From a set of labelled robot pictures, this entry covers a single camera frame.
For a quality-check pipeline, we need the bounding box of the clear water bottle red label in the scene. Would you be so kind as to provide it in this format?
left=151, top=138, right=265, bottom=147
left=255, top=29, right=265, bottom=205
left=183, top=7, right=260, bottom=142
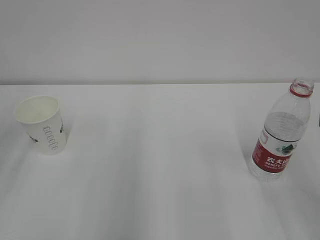
left=248, top=78, right=314, bottom=181

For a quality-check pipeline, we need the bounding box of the white paper cup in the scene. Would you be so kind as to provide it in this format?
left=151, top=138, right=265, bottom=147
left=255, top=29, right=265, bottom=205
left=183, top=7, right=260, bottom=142
left=14, top=95, right=67, bottom=156

